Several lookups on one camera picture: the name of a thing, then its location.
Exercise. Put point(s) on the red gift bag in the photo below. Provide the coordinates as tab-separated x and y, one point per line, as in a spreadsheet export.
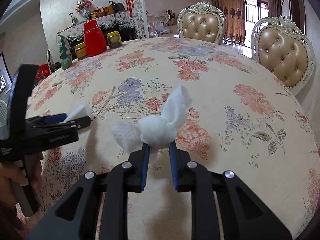
43	72

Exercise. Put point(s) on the white carved armchair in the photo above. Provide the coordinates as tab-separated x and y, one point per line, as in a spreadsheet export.
157	23

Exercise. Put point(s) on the yellow lidded jar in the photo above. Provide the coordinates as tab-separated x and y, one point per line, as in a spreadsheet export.
80	52

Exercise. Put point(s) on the balcony window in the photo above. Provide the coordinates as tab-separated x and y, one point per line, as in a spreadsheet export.
255	17

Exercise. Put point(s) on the dark handbag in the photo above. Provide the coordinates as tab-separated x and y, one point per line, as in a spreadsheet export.
117	7

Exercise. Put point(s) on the green floral bottle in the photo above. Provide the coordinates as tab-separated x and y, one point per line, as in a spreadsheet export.
65	52

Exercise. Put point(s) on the black piano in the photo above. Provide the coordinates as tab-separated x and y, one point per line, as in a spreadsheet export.
127	33

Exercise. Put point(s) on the woven basket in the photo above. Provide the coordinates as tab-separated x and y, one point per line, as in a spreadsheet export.
98	13

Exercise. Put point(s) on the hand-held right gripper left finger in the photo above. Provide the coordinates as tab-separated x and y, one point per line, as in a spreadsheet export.
145	165

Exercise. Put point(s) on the small white tissue piece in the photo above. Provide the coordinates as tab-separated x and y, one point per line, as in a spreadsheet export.
80	111

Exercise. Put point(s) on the vase of pink flowers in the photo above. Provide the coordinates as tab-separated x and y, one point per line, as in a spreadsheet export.
85	7

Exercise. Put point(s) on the brown jar yellow lid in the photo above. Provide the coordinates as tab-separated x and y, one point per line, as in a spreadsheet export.
114	40

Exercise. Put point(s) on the dried flower bouquet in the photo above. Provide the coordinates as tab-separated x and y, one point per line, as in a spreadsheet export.
171	13

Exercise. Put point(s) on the brown plain curtain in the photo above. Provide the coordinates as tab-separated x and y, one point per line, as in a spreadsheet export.
275	7

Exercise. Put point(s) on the white lattice screen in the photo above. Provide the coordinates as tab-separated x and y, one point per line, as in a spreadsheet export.
140	10

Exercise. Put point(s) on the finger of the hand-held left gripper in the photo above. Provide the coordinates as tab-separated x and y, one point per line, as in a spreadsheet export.
55	118
82	123

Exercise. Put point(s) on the floral fringed piano cloth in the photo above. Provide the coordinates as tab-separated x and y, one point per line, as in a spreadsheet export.
110	20

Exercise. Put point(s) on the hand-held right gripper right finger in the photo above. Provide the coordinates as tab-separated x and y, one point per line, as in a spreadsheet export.
173	165

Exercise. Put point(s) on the dark wooden door frame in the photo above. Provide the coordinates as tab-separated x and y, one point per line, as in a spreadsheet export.
295	5

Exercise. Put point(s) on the brown patterned curtain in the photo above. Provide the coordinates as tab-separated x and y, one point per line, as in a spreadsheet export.
230	12

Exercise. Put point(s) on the beige tufted white chair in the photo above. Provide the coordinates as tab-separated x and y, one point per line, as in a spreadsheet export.
282	55
201	26

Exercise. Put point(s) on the person's left hand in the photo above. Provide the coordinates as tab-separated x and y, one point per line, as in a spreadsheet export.
37	172

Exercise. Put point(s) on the red plastic jar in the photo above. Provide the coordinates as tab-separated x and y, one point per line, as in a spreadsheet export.
95	40

